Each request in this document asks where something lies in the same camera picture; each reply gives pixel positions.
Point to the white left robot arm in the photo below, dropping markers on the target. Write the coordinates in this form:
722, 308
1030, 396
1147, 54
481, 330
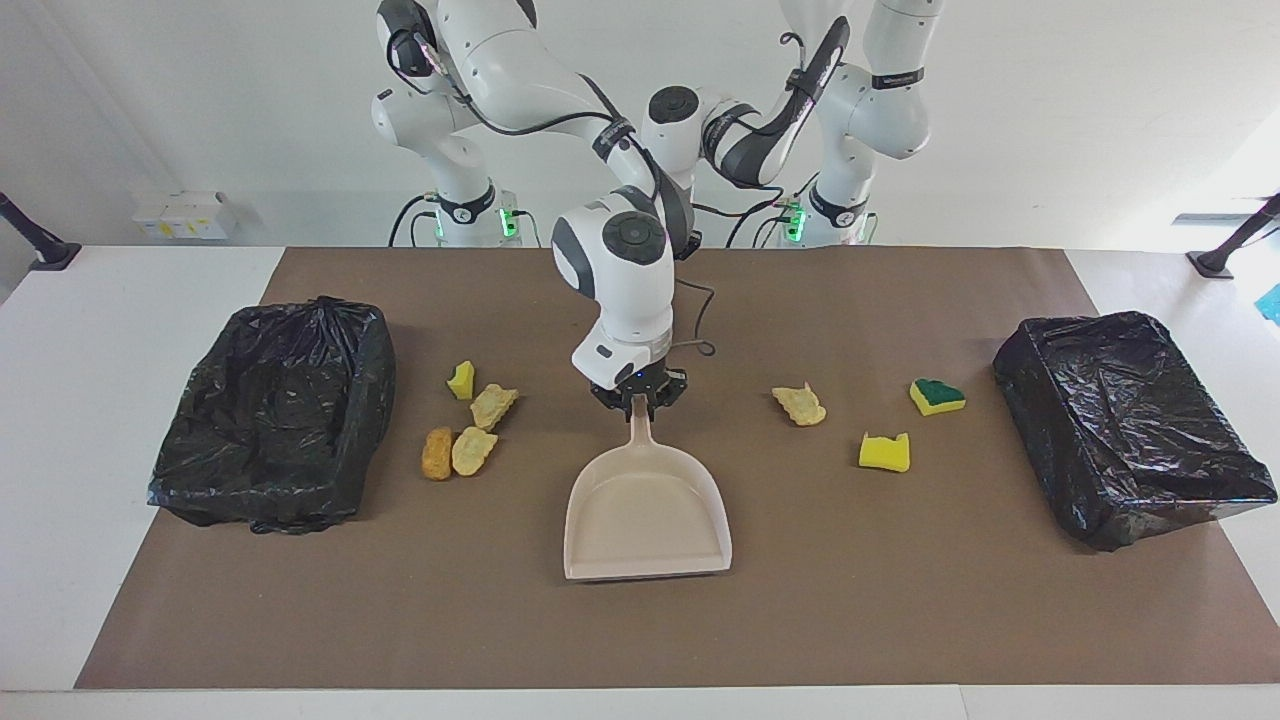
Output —
880, 110

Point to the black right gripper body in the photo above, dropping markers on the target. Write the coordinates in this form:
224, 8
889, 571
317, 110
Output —
640, 378

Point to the bin lined with black bag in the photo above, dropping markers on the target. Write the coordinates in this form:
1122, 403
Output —
270, 430
1120, 420

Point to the small yellow green sponge piece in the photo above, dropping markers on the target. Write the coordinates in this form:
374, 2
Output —
461, 381

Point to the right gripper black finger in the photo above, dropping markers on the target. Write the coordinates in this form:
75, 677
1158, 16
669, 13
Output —
672, 388
610, 397

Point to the brown table mat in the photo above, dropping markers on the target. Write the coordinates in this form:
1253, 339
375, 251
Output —
600, 620

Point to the beige plastic dustpan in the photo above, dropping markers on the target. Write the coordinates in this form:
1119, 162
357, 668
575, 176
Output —
645, 510

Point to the brown fried nugget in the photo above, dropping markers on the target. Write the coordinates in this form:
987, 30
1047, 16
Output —
437, 454

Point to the green topped yellow sponge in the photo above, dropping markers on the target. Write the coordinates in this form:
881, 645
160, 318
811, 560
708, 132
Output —
937, 397

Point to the blue object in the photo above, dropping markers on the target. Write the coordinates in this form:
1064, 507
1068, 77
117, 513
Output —
1271, 305

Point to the notched yellow sponge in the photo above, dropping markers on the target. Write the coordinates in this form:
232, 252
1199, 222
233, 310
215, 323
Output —
884, 456

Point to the pale fried dumpling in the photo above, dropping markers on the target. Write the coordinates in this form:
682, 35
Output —
472, 451
493, 406
801, 405

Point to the white wall socket boxes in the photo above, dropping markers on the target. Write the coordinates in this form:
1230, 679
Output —
185, 215

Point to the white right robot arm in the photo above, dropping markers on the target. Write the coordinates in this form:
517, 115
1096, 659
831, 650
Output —
620, 290

